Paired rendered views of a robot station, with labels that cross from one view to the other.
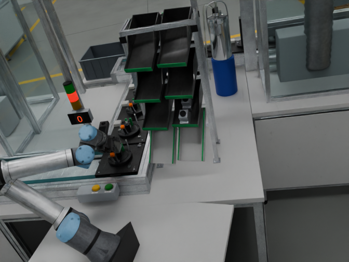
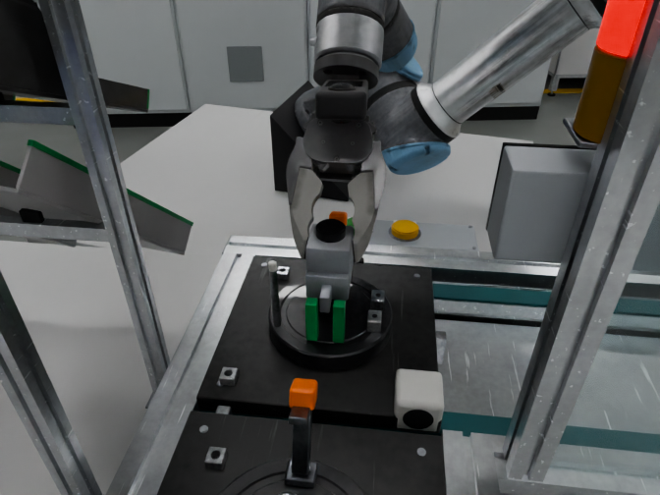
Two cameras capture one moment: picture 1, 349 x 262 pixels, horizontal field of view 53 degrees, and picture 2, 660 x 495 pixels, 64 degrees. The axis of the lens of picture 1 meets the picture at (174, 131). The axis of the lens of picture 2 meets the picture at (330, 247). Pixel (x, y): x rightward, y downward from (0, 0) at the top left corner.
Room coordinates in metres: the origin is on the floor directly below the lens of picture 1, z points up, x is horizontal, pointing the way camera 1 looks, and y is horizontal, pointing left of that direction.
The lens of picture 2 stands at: (2.02, 0.28, 1.39)
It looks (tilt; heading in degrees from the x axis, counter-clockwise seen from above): 35 degrees down; 174
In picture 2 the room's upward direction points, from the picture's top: straight up
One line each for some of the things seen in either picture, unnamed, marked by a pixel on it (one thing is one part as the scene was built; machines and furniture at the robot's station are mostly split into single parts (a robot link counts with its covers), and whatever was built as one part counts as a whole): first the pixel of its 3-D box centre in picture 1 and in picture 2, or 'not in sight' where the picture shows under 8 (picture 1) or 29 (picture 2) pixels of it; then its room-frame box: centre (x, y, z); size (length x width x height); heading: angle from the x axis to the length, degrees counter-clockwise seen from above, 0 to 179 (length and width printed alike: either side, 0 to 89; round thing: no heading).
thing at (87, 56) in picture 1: (113, 59); not in sight; (3.72, 0.46, 0.73); 0.62 x 0.42 x 0.23; 77
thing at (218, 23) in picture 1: (218, 30); not in sight; (2.22, -0.44, 1.32); 0.14 x 0.14 x 0.38
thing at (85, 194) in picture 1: (97, 192); (403, 248); (1.39, 0.46, 0.93); 0.21 x 0.07 x 0.06; 77
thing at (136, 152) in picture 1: (120, 159); (330, 329); (1.58, 0.33, 0.96); 0.24 x 0.24 x 0.02; 77
